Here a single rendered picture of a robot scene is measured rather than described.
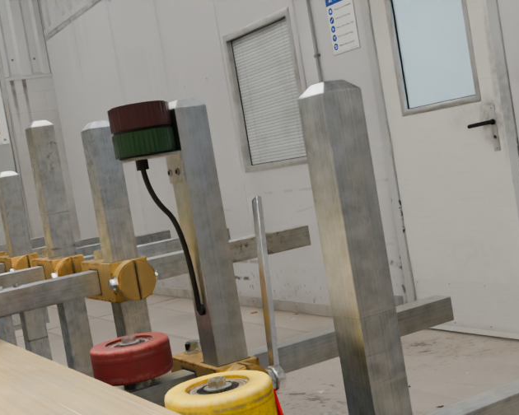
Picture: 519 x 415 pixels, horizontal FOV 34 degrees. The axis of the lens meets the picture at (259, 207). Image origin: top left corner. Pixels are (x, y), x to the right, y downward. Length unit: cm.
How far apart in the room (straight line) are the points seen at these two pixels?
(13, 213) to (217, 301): 76
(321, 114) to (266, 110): 524
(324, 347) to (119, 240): 29
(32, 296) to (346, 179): 56
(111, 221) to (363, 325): 51
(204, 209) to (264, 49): 498
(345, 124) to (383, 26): 411
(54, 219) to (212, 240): 50
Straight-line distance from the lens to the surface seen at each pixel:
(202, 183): 84
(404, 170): 470
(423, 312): 105
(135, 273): 105
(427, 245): 467
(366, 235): 63
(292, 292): 590
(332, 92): 62
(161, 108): 82
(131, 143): 81
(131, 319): 108
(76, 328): 132
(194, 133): 84
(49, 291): 109
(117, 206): 107
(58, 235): 131
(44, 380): 81
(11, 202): 155
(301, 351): 95
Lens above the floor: 106
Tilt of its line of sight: 3 degrees down
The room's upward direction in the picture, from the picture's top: 10 degrees counter-clockwise
